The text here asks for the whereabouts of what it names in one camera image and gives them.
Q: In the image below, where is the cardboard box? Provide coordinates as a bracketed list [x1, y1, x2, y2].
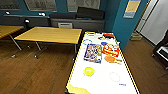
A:
[129, 31, 144, 42]

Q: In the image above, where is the yellow colander bowl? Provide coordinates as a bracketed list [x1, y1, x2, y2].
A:
[83, 66, 96, 77]

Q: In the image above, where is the white door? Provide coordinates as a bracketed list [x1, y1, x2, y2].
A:
[136, 3, 151, 34]

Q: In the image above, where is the small white item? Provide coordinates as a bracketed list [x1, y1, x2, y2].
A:
[37, 12, 47, 17]
[4, 11, 12, 16]

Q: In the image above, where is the blue rimmed round plate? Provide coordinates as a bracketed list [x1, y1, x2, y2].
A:
[82, 38, 94, 46]

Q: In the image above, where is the black sofa back cushion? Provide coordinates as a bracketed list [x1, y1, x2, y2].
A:
[76, 6, 106, 20]

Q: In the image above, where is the framed glass window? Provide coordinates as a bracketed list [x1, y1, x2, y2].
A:
[0, 0, 22, 10]
[66, 0, 101, 13]
[23, 0, 58, 13]

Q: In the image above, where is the black wheeled cart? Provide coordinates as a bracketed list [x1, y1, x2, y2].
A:
[152, 29, 168, 69]

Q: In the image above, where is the white paper sign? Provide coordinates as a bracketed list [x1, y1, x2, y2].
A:
[58, 21, 73, 29]

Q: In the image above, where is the long dark grey bench sofa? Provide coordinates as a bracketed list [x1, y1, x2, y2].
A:
[0, 14, 51, 29]

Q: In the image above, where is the wooden table with metal legs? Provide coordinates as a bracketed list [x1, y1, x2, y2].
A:
[13, 26, 83, 59]
[0, 25, 26, 51]

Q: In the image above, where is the small black round speaker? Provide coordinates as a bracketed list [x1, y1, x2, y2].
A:
[23, 19, 31, 28]

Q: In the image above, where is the white table with yellow edge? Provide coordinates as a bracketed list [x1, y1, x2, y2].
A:
[64, 31, 141, 94]

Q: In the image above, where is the yellow wall poster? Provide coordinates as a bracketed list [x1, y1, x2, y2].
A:
[123, 0, 142, 19]

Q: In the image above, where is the red and black game piece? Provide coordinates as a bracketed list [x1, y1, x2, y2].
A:
[102, 32, 116, 39]

